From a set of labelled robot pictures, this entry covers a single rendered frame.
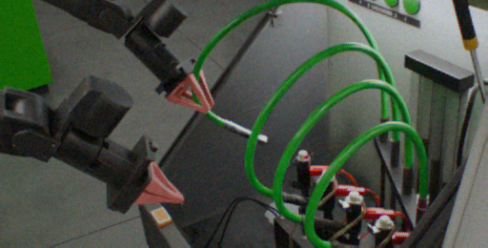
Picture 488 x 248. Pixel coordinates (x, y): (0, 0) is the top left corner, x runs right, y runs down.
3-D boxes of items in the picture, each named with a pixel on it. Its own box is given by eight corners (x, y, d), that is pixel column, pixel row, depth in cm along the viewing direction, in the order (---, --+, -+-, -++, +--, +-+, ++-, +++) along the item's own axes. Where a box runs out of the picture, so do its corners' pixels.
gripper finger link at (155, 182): (194, 200, 84) (140, 173, 80) (166, 236, 86) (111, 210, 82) (188, 175, 90) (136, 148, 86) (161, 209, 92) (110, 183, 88)
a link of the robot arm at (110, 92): (7, 109, 79) (6, 148, 72) (50, 43, 75) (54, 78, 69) (84, 140, 86) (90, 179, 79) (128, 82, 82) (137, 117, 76)
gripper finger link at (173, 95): (226, 93, 115) (192, 58, 115) (216, 103, 108) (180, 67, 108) (203, 114, 118) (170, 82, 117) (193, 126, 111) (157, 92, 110)
